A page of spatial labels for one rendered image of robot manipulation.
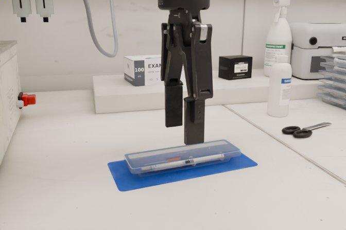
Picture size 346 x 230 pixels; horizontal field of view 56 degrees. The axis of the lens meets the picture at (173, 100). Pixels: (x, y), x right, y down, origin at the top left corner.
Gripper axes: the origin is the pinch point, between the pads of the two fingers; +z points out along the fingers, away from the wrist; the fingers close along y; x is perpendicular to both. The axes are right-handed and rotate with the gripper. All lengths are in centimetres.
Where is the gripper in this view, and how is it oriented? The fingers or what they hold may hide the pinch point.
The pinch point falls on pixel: (183, 118)
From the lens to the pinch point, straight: 51.1
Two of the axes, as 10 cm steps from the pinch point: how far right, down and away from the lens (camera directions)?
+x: 9.3, -0.9, 3.4
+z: 0.0, 9.7, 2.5
